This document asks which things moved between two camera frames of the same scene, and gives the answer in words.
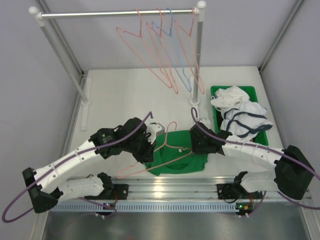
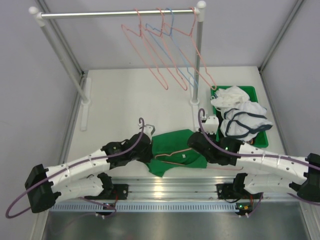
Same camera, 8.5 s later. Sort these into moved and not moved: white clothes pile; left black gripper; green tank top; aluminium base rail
Moved: green tank top; left black gripper
Not moved: aluminium base rail; white clothes pile
